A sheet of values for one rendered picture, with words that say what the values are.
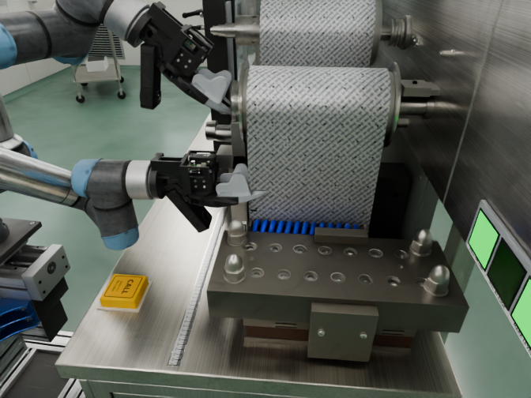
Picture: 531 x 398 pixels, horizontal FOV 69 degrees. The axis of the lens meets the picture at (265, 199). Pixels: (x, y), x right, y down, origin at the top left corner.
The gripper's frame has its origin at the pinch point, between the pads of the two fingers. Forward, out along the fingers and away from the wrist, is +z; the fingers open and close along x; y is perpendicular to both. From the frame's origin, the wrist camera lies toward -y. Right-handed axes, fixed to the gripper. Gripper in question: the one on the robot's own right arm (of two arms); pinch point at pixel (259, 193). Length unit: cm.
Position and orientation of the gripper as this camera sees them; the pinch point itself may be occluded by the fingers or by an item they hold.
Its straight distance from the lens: 73.4
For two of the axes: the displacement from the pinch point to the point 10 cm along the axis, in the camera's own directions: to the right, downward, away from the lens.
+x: 0.8, -5.2, 8.5
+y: 0.0, -8.5, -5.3
